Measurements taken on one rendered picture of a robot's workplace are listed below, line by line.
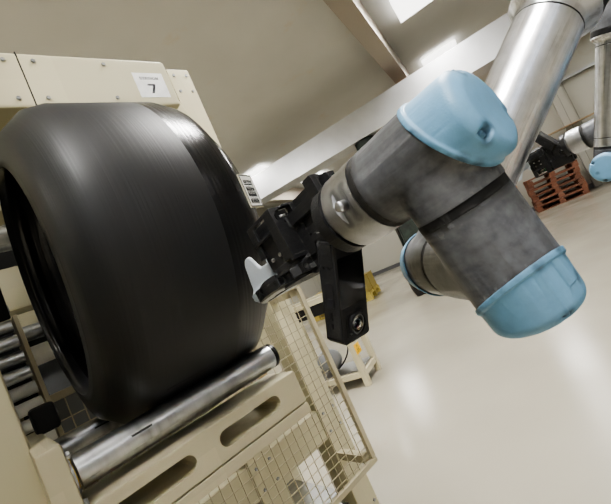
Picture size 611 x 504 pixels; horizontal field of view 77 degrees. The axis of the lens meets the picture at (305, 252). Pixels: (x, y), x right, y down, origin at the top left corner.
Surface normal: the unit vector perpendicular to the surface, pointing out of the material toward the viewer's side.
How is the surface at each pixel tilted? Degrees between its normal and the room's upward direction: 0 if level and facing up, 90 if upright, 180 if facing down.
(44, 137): 68
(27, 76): 90
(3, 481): 90
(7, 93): 90
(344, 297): 112
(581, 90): 90
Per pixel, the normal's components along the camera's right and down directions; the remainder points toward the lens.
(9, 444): 0.59, -0.31
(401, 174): -0.62, 0.45
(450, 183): -0.27, 0.12
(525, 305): -0.43, 0.30
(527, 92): -0.08, -0.09
